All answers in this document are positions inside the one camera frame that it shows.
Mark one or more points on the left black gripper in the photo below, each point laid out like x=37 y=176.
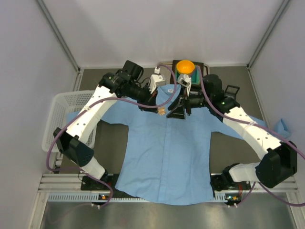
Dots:
x=147 y=102

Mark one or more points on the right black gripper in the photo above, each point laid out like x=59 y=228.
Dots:
x=186 y=105

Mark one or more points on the red orange brooch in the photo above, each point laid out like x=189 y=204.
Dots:
x=161 y=111

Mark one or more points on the light blue button shirt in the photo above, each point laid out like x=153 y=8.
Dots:
x=167 y=160

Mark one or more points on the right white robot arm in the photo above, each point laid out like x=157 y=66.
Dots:
x=278 y=159

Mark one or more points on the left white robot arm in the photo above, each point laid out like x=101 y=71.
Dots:
x=71 y=141

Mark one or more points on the small black brooch box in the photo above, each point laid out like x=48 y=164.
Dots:
x=231 y=91

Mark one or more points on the black square plate stack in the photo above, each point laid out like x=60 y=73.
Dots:
x=195 y=87

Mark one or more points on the green square plate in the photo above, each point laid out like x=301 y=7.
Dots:
x=194 y=76

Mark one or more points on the silver metal tray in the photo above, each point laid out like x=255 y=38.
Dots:
x=207 y=68

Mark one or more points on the orange plastic bowl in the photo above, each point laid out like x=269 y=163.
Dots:
x=185 y=67

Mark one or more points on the white plastic basket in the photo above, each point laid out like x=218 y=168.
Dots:
x=63 y=105

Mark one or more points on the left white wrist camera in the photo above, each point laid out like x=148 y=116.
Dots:
x=157 y=80

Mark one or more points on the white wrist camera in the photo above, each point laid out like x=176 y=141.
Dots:
x=185 y=81
x=157 y=80

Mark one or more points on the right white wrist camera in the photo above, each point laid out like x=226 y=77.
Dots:
x=185 y=81

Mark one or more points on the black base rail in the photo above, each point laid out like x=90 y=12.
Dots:
x=88 y=184

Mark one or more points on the white slotted cable duct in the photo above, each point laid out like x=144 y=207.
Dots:
x=100 y=198

